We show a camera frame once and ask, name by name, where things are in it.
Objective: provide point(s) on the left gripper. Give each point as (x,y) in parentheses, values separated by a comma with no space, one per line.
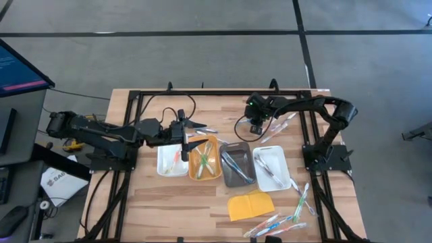
(175,133)

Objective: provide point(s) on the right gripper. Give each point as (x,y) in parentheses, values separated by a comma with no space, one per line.
(258,108)

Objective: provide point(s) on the red toothbrush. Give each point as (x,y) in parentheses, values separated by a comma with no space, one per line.
(275,120)
(273,134)
(288,229)
(173,163)
(261,225)
(177,153)

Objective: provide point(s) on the green toothbrush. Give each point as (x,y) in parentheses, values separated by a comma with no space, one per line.
(199,152)
(300,202)
(208,148)
(204,162)

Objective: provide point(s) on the grey translucent plastic bin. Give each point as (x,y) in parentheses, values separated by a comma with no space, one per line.
(243,152)

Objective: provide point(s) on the orange plastic bin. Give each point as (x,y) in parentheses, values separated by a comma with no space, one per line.
(194,168)

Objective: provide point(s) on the white plastic bin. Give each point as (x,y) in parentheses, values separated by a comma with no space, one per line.
(280,155)
(163,162)

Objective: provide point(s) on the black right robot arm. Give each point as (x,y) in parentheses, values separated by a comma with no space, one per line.
(317,101)

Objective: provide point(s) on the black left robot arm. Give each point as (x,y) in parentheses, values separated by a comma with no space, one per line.
(101,130)

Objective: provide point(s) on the yellow folded cloth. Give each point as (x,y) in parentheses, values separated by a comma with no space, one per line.
(249,206)

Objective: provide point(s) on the black desk beam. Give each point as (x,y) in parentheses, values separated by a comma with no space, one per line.
(57,160)

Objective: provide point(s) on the white printed box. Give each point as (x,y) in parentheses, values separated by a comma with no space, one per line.
(62,185)

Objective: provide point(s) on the white tape roll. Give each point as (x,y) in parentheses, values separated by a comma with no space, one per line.
(44,204)

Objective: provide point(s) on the grey desk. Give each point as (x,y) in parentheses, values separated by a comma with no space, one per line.
(27,101)

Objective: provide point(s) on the black flat device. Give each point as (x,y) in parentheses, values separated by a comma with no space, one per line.
(6,130)

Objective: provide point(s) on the monitor with blue screen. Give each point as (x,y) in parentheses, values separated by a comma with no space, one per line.
(17,72)

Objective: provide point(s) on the black keyboard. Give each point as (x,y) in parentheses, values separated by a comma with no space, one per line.
(3,185)

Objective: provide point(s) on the black computer mouse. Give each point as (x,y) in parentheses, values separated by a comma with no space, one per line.
(11,221)

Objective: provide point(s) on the black aluminium rig frame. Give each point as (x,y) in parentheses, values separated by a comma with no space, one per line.
(219,92)

